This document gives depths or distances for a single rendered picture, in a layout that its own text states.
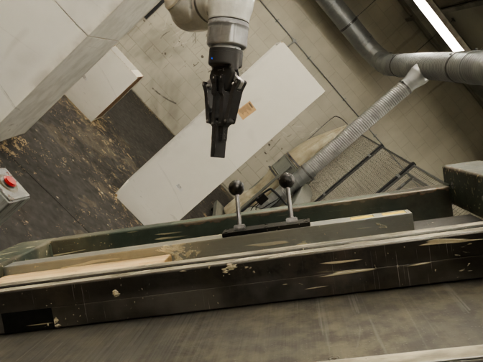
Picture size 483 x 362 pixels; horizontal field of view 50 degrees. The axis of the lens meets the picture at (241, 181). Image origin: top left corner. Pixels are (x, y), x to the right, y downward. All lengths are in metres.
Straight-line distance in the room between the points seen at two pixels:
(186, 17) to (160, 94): 7.89
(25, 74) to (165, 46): 5.89
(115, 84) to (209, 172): 1.75
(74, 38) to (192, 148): 1.82
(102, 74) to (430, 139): 5.98
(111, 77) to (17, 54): 2.66
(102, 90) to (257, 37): 3.78
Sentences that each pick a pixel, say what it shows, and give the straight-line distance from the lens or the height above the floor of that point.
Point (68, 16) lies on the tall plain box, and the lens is 3.33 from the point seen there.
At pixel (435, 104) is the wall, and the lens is 9.74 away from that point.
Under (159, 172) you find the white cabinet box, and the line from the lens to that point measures 4.81.
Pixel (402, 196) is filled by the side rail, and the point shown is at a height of 1.72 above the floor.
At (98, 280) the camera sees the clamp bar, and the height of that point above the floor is 1.24.
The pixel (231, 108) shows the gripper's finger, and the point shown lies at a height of 1.56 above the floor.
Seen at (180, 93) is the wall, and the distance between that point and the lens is 9.12.
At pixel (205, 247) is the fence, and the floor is 1.30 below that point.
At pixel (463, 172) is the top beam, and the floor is 1.86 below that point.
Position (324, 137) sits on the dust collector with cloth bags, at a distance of 6.91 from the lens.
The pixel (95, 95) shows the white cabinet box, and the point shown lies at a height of 0.24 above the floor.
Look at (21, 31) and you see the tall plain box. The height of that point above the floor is 0.82.
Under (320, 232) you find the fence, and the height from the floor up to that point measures 1.52.
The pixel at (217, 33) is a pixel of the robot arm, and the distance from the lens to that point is 1.15.
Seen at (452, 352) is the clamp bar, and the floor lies 1.61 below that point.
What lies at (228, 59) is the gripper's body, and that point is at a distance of 1.14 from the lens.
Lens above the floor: 1.63
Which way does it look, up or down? 8 degrees down
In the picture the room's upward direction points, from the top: 49 degrees clockwise
